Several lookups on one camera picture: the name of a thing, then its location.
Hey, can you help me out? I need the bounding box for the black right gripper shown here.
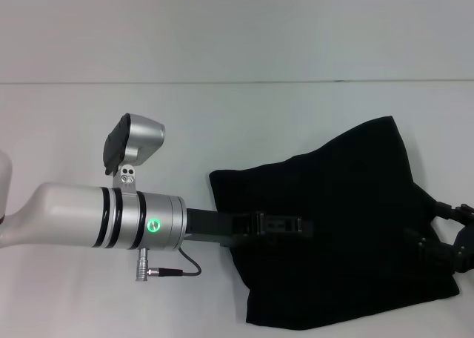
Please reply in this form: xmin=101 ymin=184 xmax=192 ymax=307
xmin=403 ymin=200 xmax=474 ymax=276

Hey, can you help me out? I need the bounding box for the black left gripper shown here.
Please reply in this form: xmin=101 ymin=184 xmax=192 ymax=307
xmin=183 ymin=207 xmax=314 ymax=247

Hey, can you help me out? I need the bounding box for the black shirt with FREE print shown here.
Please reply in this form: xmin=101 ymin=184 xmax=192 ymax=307
xmin=207 ymin=114 xmax=461 ymax=317

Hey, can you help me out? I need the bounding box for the thin black cable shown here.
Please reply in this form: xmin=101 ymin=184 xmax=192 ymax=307
xmin=147 ymin=247 xmax=203 ymax=278

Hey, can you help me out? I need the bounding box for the silver cable plug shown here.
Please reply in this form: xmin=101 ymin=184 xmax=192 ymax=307
xmin=136 ymin=248 xmax=151 ymax=282

